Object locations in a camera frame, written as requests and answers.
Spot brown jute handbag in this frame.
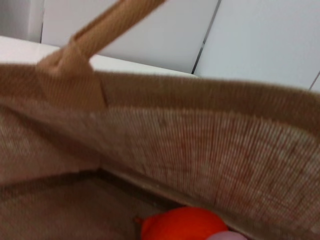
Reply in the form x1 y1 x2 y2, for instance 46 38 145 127
0 0 320 240

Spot orange fruit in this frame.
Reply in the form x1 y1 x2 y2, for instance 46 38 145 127
134 206 230 240

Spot pink peach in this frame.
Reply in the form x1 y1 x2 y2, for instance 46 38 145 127
208 230 248 240

